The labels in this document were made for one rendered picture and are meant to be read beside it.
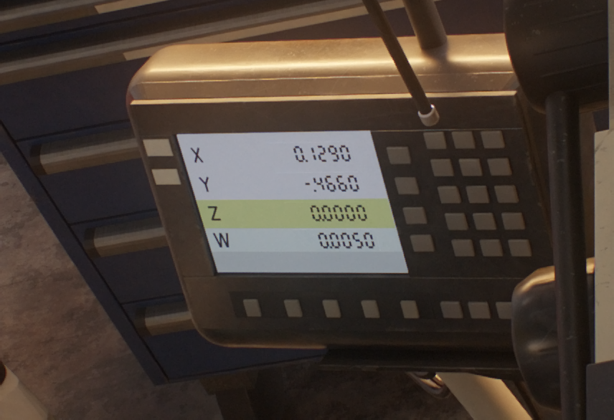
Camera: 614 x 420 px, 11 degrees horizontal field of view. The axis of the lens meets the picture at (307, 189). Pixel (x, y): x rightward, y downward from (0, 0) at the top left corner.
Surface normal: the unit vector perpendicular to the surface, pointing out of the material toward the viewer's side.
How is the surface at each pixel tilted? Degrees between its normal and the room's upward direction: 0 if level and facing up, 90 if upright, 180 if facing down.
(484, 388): 49
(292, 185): 70
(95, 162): 90
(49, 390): 0
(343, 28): 90
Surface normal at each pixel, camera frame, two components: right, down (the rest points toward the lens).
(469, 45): -0.25, -0.86
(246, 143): -0.40, 0.51
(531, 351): -0.65, 0.15
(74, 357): -0.37, -0.64
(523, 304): -0.72, -0.40
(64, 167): -0.11, 0.75
